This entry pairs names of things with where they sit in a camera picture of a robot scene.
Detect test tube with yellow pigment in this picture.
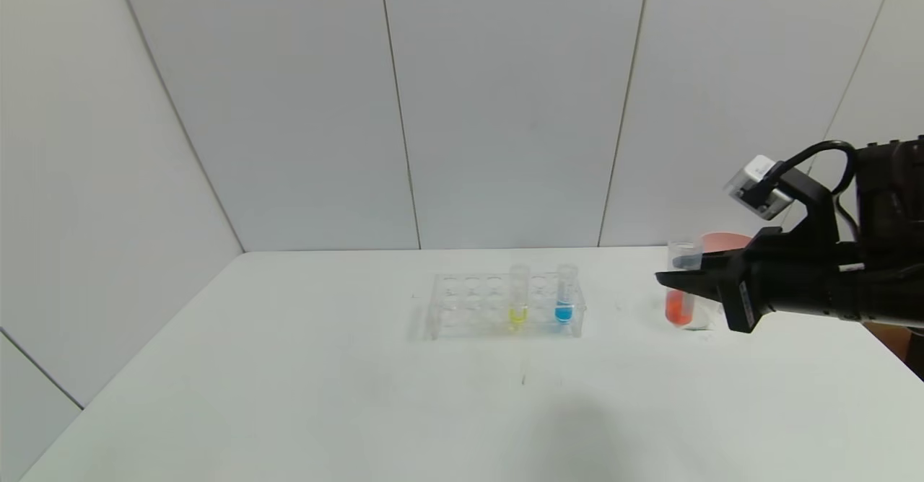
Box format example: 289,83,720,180
507,265,531,328

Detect test tube with blue pigment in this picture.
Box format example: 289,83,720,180
555,264,580,325

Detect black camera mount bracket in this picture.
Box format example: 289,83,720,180
776,168,842,246

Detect black object beside table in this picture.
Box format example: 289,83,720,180
906,327,924,383

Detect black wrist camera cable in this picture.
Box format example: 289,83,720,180
765,141,860,201

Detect clear plastic test tube rack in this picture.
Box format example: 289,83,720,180
426,271,587,340

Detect clear plastic measuring beaker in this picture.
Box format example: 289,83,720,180
679,253,733,332

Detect test tube with red pigment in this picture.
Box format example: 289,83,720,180
666,240,705,328

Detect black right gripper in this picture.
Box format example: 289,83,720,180
655,227,837,334

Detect pink plastic bowl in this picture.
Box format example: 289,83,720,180
699,232,755,254

